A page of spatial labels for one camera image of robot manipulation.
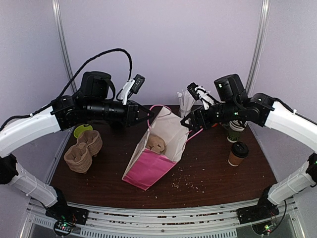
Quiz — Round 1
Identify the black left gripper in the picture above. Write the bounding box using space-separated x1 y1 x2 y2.
86 99 155 127

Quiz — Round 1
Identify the single cardboard cup carrier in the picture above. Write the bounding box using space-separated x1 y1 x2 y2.
146 135 166 154

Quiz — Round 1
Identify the pink and white paper bag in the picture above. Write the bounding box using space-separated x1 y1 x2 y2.
122 105 198 190

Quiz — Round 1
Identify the stack of paper cups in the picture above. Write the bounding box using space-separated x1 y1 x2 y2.
227 120 247 143

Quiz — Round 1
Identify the single black cup lid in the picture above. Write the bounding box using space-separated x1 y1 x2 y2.
231 141 249 158

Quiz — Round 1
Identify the single brown paper cup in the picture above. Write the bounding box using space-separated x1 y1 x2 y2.
228 150 249 167

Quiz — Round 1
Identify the stack of cardboard cup carriers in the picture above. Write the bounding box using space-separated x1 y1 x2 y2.
64 130 103 174

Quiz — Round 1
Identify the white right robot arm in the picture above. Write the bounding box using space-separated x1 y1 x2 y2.
181 74 317 224

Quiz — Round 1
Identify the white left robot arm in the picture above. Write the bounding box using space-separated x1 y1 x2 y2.
0 71 154 226

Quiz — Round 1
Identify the glass jar of straws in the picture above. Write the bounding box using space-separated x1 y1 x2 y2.
177 90 196 118

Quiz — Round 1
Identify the lime green bowl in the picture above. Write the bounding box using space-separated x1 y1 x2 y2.
73 124 93 138

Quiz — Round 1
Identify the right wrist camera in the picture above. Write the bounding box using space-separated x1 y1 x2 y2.
187 82 218 110

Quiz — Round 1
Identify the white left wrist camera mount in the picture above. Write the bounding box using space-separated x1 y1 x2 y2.
116 74 145 105

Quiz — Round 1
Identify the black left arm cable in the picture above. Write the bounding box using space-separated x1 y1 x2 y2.
0 48 133 129

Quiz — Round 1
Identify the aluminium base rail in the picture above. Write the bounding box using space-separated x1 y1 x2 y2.
18 198 308 238

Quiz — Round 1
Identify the right aluminium frame post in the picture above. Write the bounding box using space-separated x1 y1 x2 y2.
246 0 270 95

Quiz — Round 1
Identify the aluminium frame post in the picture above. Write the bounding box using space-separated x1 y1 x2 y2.
52 0 73 80
246 0 270 95

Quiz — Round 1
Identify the left aluminium frame post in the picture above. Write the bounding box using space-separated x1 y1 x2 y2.
52 0 73 80

